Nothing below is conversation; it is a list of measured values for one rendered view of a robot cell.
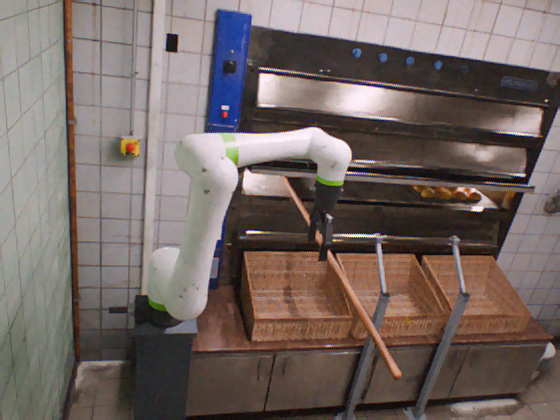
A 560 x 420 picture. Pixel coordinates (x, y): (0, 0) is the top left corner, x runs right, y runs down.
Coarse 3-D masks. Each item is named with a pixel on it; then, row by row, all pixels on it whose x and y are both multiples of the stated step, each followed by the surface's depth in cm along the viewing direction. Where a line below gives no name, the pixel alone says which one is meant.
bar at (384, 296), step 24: (384, 240) 254; (408, 240) 257; (432, 240) 261; (456, 240) 264; (456, 264) 263; (384, 288) 244; (384, 312) 246; (456, 312) 259; (360, 360) 263; (360, 384) 267; (432, 384) 281; (408, 408) 299
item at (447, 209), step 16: (336, 208) 283; (352, 208) 285; (368, 208) 288; (384, 208) 290; (400, 208) 293; (416, 208) 295; (432, 208) 298; (448, 208) 302; (464, 208) 307; (480, 208) 311; (496, 208) 316
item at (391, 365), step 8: (288, 184) 288; (296, 200) 270; (304, 208) 260; (304, 216) 254; (320, 240) 231; (328, 256) 219; (336, 264) 212; (336, 272) 208; (344, 280) 202; (344, 288) 199; (352, 296) 192; (352, 304) 190; (360, 304) 188; (360, 312) 184; (368, 320) 179; (368, 328) 176; (376, 336) 172; (376, 344) 169; (384, 344) 168; (384, 352) 165; (384, 360) 163; (392, 360) 161; (392, 368) 158; (392, 376) 157; (400, 376) 156
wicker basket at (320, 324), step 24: (264, 264) 283; (288, 264) 287; (240, 288) 282; (264, 288) 286; (288, 288) 290; (312, 288) 294; (336, 288) 279; (264, 312) 272; (288, 312) 275; (312, 312) 279; (336, 312) 277; (264, 336) 249; (288, 336) 253; (312, 336) 257; (336, 336) 261
